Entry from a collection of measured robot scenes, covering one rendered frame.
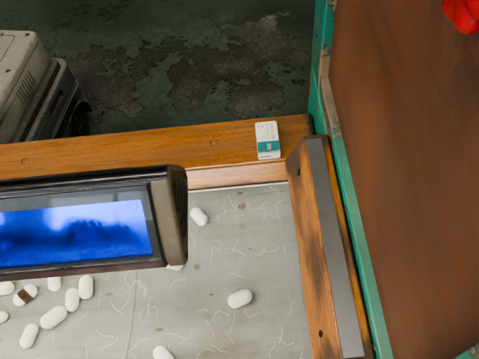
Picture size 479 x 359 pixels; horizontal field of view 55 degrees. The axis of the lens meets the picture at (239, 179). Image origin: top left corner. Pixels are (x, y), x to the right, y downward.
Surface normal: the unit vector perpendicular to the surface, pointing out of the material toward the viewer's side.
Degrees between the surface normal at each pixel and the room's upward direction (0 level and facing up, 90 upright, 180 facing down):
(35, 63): 90
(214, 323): 0
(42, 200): 58
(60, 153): 0
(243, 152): 0
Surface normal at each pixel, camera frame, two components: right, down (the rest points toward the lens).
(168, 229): 0.01, 0.43
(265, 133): -0.08, -0.53
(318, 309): -0.94, -0.13
